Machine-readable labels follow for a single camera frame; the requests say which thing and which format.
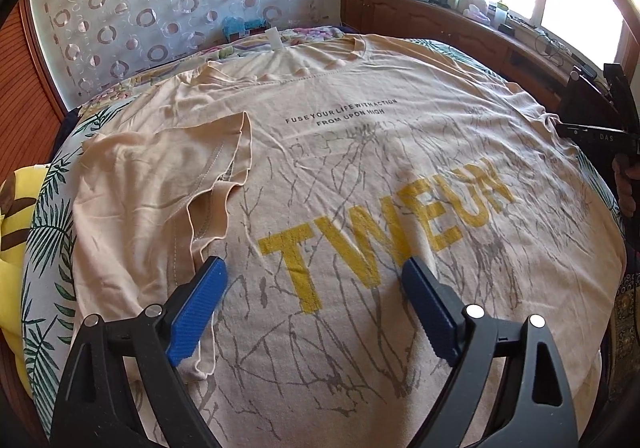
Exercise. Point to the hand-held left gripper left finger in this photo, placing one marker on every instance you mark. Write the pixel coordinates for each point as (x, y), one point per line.
(197, 313)

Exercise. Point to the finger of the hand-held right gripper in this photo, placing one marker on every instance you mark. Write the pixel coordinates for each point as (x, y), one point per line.
(585, 101)
(595, 136)

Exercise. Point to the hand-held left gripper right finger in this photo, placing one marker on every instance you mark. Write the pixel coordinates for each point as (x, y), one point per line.
(432, 313)

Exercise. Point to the beige printed t-shirt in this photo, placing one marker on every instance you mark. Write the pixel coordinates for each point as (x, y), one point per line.
(350, 168)

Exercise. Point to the person's right hand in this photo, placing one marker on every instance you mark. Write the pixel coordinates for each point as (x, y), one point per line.
(627, 183)

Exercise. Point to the group of small bottles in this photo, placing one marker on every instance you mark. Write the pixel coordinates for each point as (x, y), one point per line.
(465, 3)

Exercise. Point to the leaf print bedsheet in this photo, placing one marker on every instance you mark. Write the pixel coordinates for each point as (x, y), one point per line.
(50, 228)

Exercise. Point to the dark yellow patterned cloth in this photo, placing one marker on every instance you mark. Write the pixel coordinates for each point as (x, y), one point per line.
(625, 323)

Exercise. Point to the yellow plush toy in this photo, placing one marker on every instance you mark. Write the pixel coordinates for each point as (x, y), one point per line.
(15, 248)

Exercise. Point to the brown wooden cabinet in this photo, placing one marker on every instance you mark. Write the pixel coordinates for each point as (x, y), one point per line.
(400, 18)

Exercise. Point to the floral blanket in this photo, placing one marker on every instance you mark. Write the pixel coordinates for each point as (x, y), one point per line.
(310, 34)

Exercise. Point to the blue package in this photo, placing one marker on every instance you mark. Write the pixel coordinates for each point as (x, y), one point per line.
(240, 28)

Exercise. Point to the brown wooden wardrobe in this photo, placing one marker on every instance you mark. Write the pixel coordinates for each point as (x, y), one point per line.
(25, 78)

